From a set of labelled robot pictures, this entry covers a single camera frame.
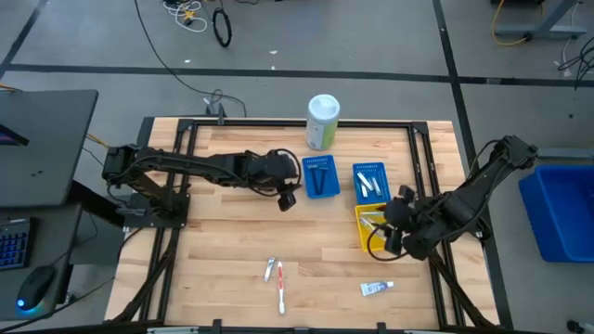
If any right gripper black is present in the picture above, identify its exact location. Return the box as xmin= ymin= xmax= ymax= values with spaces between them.
xmin=383 ymin=185 xmax=455 ymax=262

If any yellow slotted plastic basket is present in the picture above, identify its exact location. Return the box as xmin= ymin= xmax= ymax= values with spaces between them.
xmin=354 ymin=201 xmax=392 ymax=253

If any white blue toothpaste tube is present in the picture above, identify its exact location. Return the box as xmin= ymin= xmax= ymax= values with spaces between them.
xmin=359 ymin=279 xmax=396 ymax=298

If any red white toothbrush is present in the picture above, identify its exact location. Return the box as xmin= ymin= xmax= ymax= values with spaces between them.
xmin=276 ymin=260 xmax=287 ymax=316

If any blue slotted plastic basket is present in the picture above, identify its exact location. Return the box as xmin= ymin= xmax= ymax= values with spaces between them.
xmin=352 ymin=161 xmax=393 ymax=207
xmin=301 ymin=154 xmax=342 ymax=200

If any white green wipes canister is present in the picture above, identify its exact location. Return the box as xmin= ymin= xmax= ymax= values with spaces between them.
xmin=304 ymin=93 xmax=342 ymax=151

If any large blue bin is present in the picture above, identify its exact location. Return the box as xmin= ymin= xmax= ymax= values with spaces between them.
xmin=518 ymin=163 xmax=594 ymax=264

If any grey metal stand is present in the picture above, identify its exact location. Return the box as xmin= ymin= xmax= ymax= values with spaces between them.
xmin=493 ymin=0 xmax=589 ymax=42

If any dark grey desk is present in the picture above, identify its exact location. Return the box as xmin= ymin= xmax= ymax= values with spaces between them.
xmin=0 ymin=203 xmax=84 ymax=321

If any black computer mouse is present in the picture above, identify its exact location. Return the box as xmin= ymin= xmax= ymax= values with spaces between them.
xmin=15 ymin=264 xmax=58 ymax=313

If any laptop screen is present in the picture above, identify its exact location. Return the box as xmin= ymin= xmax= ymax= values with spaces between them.
xmin=0 ymin=122 xmax=30 ymax=148

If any blue backlit keyboard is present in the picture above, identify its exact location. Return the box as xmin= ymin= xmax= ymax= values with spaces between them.
xmin=0 ymin=216 xmax=32 ymax=272

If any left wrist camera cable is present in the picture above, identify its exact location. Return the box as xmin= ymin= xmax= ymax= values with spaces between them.
xmin=250 ymin=147 xmax=303 ymax=199

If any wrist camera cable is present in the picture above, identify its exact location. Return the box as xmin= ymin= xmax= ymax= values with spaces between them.
xmin=250 ymin=147 xmax=303 ymax=199
xmin=366 ymin=221 xmax=412 ymax=264

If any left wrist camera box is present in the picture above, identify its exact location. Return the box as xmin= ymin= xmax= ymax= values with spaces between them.
xmin=276 ymin=184 xmax=299 ymax=213

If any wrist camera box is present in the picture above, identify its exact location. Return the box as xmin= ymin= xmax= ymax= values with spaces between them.
xmin=383 ymin=225 xmax=404 ymax=257
xmin=276 ymin=184 xmax=299 ymax=213

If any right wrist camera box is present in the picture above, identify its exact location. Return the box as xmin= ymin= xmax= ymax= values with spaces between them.
xmin=383 ymin=225 xmax=404 ymax=257

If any black aluminium table frame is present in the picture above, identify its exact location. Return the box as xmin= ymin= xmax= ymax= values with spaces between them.
xmin=104 ymin=115 xmax=514 ymax=334

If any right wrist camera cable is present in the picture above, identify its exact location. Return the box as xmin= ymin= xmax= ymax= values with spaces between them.
xmin=366 ymin=221 xmax=412 ymax=264

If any black clamp with cable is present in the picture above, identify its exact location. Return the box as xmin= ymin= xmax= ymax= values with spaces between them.
xmin=202 ymin=88 xmax=229 ymax=127

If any coiled black cable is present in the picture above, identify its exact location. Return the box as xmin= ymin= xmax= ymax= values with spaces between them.
xmin=212 ymin=6 xmax=234 ymax=49

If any long black floor cable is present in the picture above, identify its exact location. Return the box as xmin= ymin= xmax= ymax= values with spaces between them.
xmin=133 ymin=0 xmax=249 ymax=118

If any white floor cable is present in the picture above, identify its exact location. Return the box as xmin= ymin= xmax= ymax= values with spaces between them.
xmin=161 ymin=0 xmax=209 ymax=34

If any yellow floor cable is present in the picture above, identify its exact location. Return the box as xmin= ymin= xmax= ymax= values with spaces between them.
xmin=490 ymin=0 xmax=530 ymax=47

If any black floor cable bundle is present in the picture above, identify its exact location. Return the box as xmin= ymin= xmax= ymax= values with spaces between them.
xmin=554 ymin=35 xmax=594 ymax=92

